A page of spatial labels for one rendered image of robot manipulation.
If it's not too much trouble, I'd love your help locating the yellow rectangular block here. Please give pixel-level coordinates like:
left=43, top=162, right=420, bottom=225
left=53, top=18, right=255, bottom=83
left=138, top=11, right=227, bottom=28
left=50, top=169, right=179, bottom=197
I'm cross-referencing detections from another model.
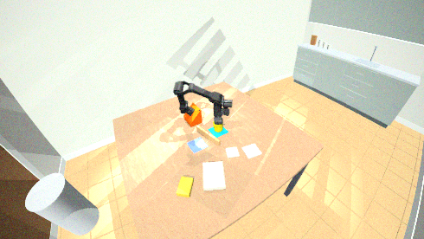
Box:
left=176, top=177, right=194, bottom=197

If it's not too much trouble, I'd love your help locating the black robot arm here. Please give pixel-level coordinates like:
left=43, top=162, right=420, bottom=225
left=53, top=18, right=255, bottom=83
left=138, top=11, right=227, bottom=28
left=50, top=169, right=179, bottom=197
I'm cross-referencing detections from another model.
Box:
left=173, top=81, right=233, bottom=116

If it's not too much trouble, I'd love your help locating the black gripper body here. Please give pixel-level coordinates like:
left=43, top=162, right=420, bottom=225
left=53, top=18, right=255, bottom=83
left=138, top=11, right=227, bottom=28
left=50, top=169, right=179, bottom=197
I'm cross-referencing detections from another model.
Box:
left=213, top=107, right=223, bottom=125

